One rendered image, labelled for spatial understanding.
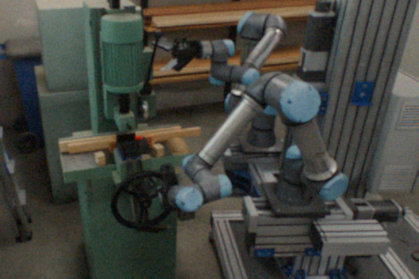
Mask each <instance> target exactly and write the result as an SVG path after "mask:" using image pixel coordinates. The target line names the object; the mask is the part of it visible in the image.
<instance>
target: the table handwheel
mask: <svg viewBox="0 0 419 279"><path fill-rule="evenodd" d="M141 178H157V179H159V180H162V181H164V179H163V176H162V173H159V172H156V171H155V170H143V172H139V173H135V174H133V175H131V176H128V177H127V178H125V179H124V180H123V181H122V182H121V183H120V184H119V185H118V186H117V187H116V188H115V190H114V192H113V195H112V197H111V202H110V208H111V212H112V214H113V216H114V217H115V219H116V220H117V221H118V222H119V223H121V225H122V226H124V227H127V228H132V229H145V228H149V227H153V226H155V225H157V224H158V223H160V222H161V221H163V220H164V219H165V218H167V217H168V216H169V214H170V213H171V212H172V210H170V209H168V210H165V211H164V212H163V213H162V214H159V215H158V216H157V217H155V218H153V219H151V220H148V221H145V222H143V221H142V218H143V214H144V210H145V209H148V208H150V207H151V205H152V200H153V199H155V197H157V196H158V193H154V194H152V195H149V193H147V192H145V191H144V190H143V189H140V186H139V184H137V185H135V190H136V193H135V192H133V191H130V190H128V189H127V188H125V187H126V186H127V185H128V184H129V183H132V182H134V181H136V180H138V179H141ZM121 191H124V192H126V193H128V194H129V195H132V196H134V197H136V199H137V203H138V205H139V207H140V208H141V211H140V216H139V219H138V222H132V221H128V220H127V219H125V218H123V217H122V216H121V215H120V213H119V211H118V208H117V202H118V199H119V194H120V193H121Z"/></svg>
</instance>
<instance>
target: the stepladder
mask: <svg viewBox="0 0 419 279"><path fill-rule="evenodd" d="M0 169H1V172H0V188H1V192H2V197H3V199H4V202H5V205H6V207H7V212H8V214H9V217H10V220H11V225H12V227H13V230H14V233H15V235H16V242H21V239H22V233H21V232H20V230H19V228H18V226H20V225H22V224H23V227H24V229H25V233H26V235H27V239H28V241H30V240H32V236H33V233H32V230H30V227H29V224H30V223H32V219H31V216H30V214H29V212H28V210H27V207H26V201H25V189H24V190H21V189H20V187H19V184H18V182H17V180H16V178H15V175H14V160H10V156H9V155H8V154H7V151H6V150H5V148H4V145H3V142H2V127H1V128H0ZM2 178H3V180H4V182H3V180H2ZM4 183H5V185H6V187H5V185H4ZM13 183H14V184H13ZM6 188H7V190H6ZM7 192H8V194H7ZM8 195H9V198H10V201H11V204H10V201H9V198H8ZM11 205H12V208H11ZM22 206H23V207H22ZM16 208H17V209H16ZM12 210H13V211H14V213H13V211H12ZM17 210H18V211H17ZM14 214H15V216H16V218H15V216H14ZM25 215H26V216H25ZM16 220H17V221H16ZM21 221H22V222H21ZM17 223H18V225H17Z"/></svg>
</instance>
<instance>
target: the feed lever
mask: <svg viewBox="0 0 419 279"><path fill-rule="evenodd" d="M154 36H155V44H154V47H153V51H152V55H151V61H150V66H149V70H148V73H147V77H146V82H145V83H144V84H143V88H142V90H140V94H141V96H148V95H151V84H150V83H148V82H149V78H150V75H151V69H152V65H153V60H154V57H155V51H156V48H157V43H158V40H160V38H161V37H162V36H163V33H162V31H161V30H156V31H155V32H154Z"/></svg>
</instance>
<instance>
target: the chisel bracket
mask: <svg viewBox="0 0 419 279"><path fill-rule="evenodd" d="M114 119H115V122H116V124H117V126H118V128H119V130H120V131H127V130H128V127H127V125H126V124H128V125H131V126H132V127H133V128H132V129H131V130H134V129H135V117H134V114H133V112H132V111H131V110H129V113H127V114H121V113H119V107H118V106H114Z"/></svg>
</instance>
